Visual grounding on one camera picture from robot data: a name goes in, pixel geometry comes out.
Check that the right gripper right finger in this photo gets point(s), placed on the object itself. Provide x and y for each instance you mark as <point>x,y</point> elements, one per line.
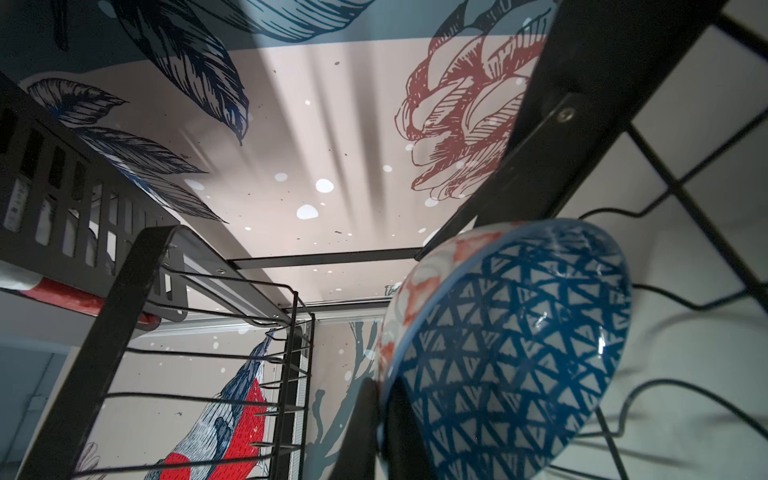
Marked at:
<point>404,450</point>

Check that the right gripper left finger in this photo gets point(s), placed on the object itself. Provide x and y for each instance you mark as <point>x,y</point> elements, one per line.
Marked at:
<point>358,451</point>

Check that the red and blue patterned bowl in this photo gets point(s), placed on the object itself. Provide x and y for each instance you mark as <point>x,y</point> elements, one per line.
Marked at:
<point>506,339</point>

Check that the black wire dish rack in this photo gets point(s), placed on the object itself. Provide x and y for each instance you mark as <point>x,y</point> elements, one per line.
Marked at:
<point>340,142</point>

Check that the red cassava chips bag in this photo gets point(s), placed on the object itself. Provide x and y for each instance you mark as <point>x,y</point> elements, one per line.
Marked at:
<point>45,290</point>

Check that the black wall shelf basket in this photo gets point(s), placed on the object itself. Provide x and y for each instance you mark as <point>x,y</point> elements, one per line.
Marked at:
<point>76,195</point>

